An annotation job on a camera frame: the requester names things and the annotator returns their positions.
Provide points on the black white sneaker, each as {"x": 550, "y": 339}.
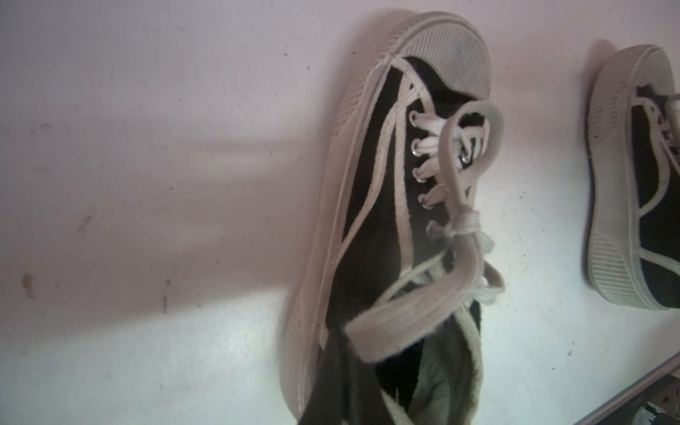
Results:
{"x": 399, "y": 259}
{"x": 632, "y": 135}

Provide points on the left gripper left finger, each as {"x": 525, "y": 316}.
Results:
{"x": 328, "y": 401}

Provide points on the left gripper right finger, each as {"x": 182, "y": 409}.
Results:
{"x": 366, "y": 404}

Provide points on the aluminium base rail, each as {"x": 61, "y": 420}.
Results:
{"x": 652, "y": 400}

